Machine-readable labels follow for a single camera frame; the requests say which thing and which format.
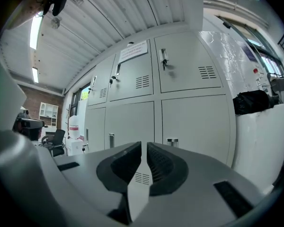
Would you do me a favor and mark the black-framed window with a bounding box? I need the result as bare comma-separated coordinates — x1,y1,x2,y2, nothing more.
70,83,91,117

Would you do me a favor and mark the blue wall poster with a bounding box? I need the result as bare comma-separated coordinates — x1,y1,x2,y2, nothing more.
240,43,257,62

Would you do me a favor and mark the clothes rack with garments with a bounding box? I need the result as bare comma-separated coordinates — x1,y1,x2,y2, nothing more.
266,72,284,122

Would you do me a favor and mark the black bag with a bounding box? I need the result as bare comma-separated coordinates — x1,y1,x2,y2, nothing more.
232,89,279,116

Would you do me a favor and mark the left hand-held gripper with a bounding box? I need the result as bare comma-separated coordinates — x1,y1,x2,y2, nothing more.
12,109,46,142

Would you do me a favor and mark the black office chair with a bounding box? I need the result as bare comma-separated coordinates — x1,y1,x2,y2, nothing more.
41,129,67,157

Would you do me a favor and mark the grey metal locker wall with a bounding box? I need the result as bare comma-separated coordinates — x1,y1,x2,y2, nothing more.
84,30,239,169

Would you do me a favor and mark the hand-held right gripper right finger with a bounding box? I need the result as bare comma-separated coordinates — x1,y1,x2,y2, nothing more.
146,141,189,197

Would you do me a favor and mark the round metal ceiling disc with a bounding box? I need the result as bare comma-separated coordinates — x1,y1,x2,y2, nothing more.
50,17,62,30

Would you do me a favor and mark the brown wooden coat stand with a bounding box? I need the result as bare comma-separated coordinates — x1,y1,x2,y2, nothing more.
64,104,72,127

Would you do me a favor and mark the white wall shelf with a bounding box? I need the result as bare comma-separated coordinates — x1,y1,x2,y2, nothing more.
38,102,60,127

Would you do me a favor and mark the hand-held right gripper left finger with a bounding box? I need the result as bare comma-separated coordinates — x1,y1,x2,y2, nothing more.
96,140,142,194

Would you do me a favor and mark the black head-worn camera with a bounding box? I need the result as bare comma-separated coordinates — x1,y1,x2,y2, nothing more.
42,0,70,17

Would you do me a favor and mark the white paper notice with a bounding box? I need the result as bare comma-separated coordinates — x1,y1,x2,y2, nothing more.
117,40,149,64

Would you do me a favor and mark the water bottle with red label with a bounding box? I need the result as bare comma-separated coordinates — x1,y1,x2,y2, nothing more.
68,115,81,139

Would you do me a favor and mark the long ceiling light panel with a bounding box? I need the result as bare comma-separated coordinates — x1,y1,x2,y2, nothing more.
31,66,40,84
29,15,44,51

